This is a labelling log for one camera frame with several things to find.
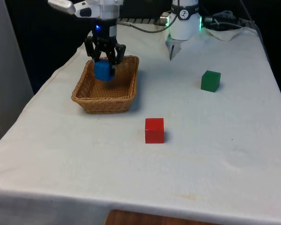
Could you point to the green cube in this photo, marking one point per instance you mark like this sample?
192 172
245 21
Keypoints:
210 81

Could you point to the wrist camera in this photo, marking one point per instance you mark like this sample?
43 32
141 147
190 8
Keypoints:
62 5

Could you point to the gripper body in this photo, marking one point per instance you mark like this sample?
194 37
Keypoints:
104 32

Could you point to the blue cube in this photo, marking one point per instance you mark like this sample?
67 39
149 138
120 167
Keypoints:
103 71

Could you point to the wicker basket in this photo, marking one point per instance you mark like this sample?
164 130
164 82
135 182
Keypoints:
107 103

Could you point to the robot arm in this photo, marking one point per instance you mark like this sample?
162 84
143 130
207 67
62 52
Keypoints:
182 25

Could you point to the red cube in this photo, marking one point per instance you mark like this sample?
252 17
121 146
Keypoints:
154 131

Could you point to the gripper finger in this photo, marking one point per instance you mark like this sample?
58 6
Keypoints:
118 52
91 47

